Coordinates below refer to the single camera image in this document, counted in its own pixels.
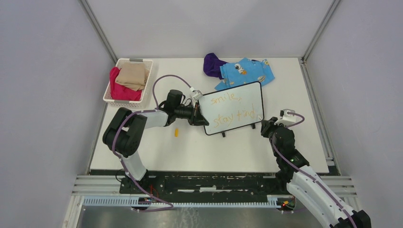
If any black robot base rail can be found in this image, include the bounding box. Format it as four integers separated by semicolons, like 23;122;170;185
119;171;297;211

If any pink cloth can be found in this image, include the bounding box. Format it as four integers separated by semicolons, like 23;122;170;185
109;67;142;101

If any white perforated plastic basket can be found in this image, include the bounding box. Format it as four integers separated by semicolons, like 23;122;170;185
103;58;157;109

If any blue patterned cloth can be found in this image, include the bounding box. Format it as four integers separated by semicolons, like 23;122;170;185
215;58;275;91

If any beige folded cloth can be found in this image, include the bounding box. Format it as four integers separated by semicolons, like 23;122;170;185
115;62;149;91

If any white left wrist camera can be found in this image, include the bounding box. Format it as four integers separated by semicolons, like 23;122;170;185
190;87;203;107

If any white whiteboard black frame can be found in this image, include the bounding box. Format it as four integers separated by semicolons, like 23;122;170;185
198;82;265;135

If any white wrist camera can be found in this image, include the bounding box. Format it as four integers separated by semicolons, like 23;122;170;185
275;109;305;128
190;87;203;107

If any purple cloth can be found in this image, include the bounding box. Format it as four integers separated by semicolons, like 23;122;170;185
203;53;227;80

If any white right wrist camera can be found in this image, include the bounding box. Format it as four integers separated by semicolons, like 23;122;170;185
275;109;305;128

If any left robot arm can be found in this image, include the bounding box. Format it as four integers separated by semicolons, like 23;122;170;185
102;89;209;194

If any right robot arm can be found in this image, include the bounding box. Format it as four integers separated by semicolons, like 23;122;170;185
260;117;372;228

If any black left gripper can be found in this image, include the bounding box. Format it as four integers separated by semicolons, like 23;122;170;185
175;102;209;127

